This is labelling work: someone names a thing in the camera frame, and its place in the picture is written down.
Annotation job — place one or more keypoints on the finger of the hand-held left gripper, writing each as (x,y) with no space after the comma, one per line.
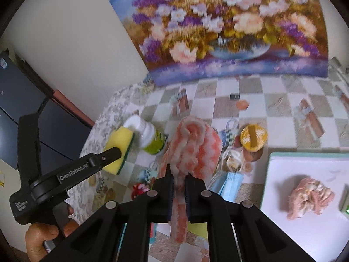
(107,157)

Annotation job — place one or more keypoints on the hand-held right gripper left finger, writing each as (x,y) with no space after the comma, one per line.
(171,196)

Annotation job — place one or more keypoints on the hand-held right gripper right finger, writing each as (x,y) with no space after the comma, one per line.
(187,196)

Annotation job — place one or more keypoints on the yellow green scouring sponge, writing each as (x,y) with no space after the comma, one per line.
(118,147)

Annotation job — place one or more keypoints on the red pink scrunchie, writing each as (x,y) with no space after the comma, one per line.
(139,190)

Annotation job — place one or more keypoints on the white tray with teal rim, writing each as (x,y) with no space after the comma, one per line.
(300,237)

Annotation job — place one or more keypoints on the person's left hand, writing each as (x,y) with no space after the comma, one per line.
(38,237)

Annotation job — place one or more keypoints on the blue face mask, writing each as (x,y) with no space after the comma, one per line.
(227,185)

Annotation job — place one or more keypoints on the white bottle with green label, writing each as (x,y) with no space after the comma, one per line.
(150,139)

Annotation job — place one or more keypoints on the dark cabinet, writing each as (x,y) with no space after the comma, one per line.
(32,98)

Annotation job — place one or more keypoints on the pale pink fluffy cloth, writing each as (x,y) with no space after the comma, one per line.
(310,196)

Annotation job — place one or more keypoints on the checkered printed tablecloth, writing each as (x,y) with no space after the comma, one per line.
(272,106)

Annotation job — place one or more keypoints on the small green object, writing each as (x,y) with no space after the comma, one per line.
(345,202)

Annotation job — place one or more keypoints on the flower painting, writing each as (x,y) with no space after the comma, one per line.
(218,27)

